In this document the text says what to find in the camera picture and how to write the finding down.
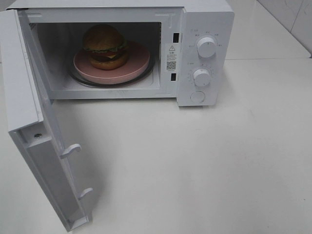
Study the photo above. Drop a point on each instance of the white lower timer knob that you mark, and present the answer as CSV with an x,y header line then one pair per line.
x,y
201,77

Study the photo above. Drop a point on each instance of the white warning label sticker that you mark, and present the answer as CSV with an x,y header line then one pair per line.
x,y
172,56

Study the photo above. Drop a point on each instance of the white round door button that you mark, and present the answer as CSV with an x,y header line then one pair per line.
x,y
197,97

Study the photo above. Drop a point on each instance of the burger with lettuce and tomato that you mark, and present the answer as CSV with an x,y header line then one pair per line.
x,y
107,49

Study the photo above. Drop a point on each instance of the pink round plate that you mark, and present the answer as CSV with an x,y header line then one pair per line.
x,y
135,49

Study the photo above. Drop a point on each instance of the white microwave oven body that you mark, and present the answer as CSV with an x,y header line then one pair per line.
x,y
58,26

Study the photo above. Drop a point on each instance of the white upper power knob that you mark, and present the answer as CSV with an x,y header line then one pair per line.
x,y
206,46

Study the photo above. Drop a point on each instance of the glass microwave turntable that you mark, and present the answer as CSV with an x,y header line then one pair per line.
x,y
146,75

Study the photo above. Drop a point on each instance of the white microwave door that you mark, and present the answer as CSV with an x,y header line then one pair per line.
x,y
32,124

